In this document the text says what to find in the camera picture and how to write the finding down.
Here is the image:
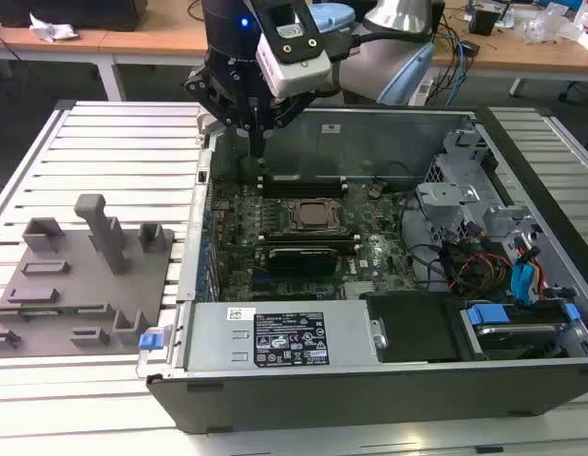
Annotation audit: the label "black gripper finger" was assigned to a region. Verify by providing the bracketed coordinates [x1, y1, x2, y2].
[181, 68, 258, 159]
[256, 89, 319, 161]

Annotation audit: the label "hard disk in blue carrier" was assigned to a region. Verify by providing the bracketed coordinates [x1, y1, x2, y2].
[459, 303, 582, 360]

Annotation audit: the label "black camera cable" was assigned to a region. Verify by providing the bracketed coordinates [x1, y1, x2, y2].
[329, 26, 440, 63]

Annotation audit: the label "dark installed RAM stick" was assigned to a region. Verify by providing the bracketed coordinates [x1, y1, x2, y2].
[263, 171, 343, 185]

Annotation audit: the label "CPU socket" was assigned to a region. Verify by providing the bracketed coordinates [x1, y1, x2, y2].
[286, 198, 346, 233]

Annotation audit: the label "wooden desk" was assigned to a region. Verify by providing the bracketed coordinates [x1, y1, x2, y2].
[0, 0, 588, 104]

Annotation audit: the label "crumpled white paper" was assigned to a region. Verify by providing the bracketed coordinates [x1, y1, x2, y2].
[28, 12, 80, 45]

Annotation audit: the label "black plastic shroud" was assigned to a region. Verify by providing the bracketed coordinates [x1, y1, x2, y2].
[358, 290, 465, 365]

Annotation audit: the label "silver power supply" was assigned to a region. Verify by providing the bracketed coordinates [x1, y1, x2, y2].
[181, 299, 388, 374]

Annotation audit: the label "clear plastic bags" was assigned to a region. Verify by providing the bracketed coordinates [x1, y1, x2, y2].
[519, 2, 588, 51]

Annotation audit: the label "black camera bracket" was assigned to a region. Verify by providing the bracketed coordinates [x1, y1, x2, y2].
[267, 0, 321, 66]

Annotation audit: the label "large black box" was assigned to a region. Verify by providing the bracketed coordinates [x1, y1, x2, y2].
[0, 0, 150, 33]

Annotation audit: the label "gray parts rack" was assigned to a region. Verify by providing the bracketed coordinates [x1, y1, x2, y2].
[0, 192, 176, 358]

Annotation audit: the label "small black box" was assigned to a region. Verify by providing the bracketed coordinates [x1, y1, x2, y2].
[467, 7, 502, 35]

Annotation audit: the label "black chair base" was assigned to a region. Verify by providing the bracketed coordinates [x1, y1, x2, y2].
[557, 80, 588, 108]

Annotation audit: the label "black graphics card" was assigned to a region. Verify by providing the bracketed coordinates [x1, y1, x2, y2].
[266, 245, 340, 277]

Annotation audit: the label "black RAM slot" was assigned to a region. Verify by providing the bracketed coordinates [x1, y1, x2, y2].
[262, 239, 365, 253]
[258, 230, 362, 242]
[259, 188, 348, 200]

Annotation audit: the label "silver drive cage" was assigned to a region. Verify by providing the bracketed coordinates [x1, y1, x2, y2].
[414, 125, 544, 248]

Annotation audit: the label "blue flat data wire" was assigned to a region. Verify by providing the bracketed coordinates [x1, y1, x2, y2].
[509, 263, 537, 305]

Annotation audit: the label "green motherboard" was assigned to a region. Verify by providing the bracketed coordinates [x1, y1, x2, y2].
[210, 178, 418, 303]

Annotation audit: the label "red yellow power wire bundle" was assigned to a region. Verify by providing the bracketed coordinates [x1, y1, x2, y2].
[440, 237, 513, 291]

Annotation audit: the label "black open PC case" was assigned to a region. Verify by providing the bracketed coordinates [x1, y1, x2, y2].
[136, 102, 588, 436]

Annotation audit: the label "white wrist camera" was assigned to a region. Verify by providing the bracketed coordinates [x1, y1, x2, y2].
[255, 28, 333, 100]

